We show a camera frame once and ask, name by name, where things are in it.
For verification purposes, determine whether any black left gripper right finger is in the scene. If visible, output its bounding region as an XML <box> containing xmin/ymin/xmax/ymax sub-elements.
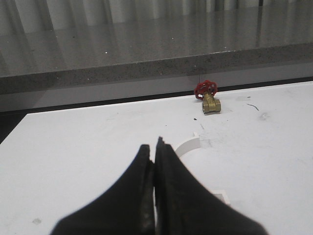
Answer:
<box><xmin>155</xmin><ymin>138</ymin><xmax>267</xmax><ymax>235</ymax></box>

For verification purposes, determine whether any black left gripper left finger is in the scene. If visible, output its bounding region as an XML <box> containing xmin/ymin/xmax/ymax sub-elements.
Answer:
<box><xmin>51</xmin><ymin>144</ymin><xmax>155</xmax><ymax>235</ymax></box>

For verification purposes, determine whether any white half pipe clamp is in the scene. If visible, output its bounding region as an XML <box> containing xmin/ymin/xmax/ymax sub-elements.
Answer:
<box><xmin>175</xmin><ymin>132</ymin><xmax>231</xmax><ymax>206</ymax></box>

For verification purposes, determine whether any brass valve red handwheel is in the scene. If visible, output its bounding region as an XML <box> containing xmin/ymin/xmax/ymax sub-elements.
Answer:
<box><xmin>194</xmin><ymin>80</ymin><xmax>221</xmax><ymax>114</ymax></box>

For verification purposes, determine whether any grey stone counter ledge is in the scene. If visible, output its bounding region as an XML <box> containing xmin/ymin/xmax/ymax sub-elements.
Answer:
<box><xmin>0</xmin><ymin>0</ymin><xmax>313</xmax><ymax>94</ymax></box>

